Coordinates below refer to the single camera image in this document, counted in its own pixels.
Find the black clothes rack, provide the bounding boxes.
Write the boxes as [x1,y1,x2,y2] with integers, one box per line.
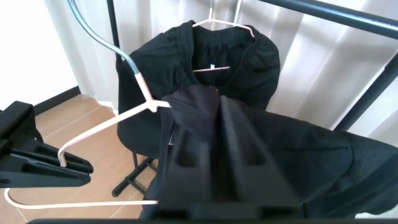
[105,0,398,197]

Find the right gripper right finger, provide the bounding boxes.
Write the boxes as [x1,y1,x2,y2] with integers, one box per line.
[220,96,299,218]

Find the black shorts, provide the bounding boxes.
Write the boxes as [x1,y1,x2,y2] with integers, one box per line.
[116,20,280,159]

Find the pink clothes hanger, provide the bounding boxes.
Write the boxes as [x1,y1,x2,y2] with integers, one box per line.
[192,0,256,73]
[3,0,172,210]

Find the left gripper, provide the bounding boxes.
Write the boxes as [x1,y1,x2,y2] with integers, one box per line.
[0,101,94,189]

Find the black garment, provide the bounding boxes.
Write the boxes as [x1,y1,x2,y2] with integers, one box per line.
[139,83,398,220]

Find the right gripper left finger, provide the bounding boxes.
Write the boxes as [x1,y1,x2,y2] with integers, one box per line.
[158,124,223,218]

